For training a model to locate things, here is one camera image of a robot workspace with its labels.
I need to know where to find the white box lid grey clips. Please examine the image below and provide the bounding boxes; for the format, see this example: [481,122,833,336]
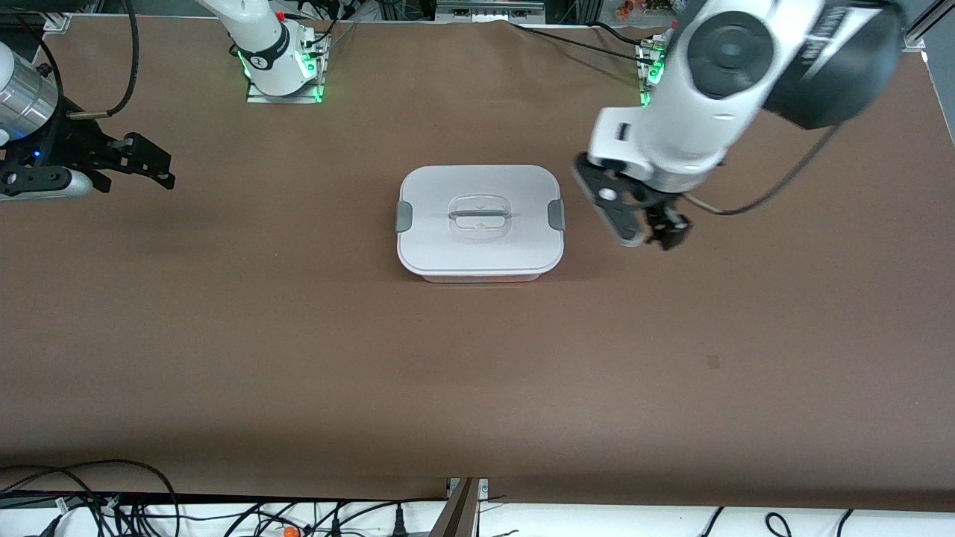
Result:
[395,164,566,274]

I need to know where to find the pink plastic box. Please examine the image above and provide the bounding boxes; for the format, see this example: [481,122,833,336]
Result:
[418,267,549,283]

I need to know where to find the colourful background clutter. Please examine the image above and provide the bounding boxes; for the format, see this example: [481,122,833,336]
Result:
[616,0,676,19]

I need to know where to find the aluminium corner profile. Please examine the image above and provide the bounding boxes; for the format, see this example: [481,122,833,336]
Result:
[898,0,955,53]

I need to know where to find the dark table support strut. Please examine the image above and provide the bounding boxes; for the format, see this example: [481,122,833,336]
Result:
[429,477,482,537]

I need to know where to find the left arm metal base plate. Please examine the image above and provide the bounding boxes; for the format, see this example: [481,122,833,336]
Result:
[638,37,672,109]

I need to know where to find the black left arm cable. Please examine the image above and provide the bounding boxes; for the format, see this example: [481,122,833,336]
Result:
[685,125,842,217]

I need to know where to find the short black table cable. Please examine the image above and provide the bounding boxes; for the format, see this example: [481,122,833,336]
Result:
[588,21,654,47]

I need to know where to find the long black table cable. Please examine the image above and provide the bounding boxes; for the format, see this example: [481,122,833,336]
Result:
[510,22,644,62]

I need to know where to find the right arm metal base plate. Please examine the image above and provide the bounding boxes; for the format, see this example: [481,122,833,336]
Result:
[246,30,327,105]

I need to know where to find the black looping floor cable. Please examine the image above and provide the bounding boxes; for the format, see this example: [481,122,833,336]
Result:
[0,460,181,537]

